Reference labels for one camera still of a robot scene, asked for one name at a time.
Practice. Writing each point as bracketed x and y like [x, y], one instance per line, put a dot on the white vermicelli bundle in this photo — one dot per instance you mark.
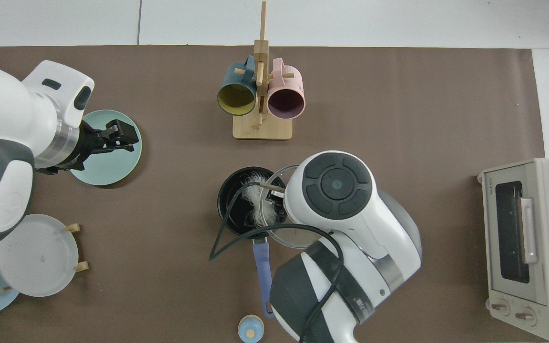
[255, 200]

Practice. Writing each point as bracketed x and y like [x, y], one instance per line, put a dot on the glass lid blue knob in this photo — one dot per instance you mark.
[279, 233]

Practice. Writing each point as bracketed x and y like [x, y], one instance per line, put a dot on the pale green plate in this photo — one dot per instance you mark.
[112, 166]

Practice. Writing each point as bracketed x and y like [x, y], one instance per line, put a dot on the wooden plate rack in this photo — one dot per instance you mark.
[72, 227]

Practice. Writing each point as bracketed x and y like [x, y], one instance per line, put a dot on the white frosted plate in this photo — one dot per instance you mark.
[36, 255]

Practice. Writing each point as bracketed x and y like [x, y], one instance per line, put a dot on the wooden cup stand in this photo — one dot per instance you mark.
[262, 126]

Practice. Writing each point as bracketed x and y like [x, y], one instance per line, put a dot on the pink mug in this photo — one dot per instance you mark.
[286, 100]

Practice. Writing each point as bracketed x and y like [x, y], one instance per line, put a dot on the dark teal mug yellow inside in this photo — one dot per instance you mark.
[236, 97]

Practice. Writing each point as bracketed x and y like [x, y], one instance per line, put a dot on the small blue round thing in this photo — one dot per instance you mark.
[250, 329]

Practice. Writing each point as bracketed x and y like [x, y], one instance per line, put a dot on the brown table cloth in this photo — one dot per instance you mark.
[422, 119]

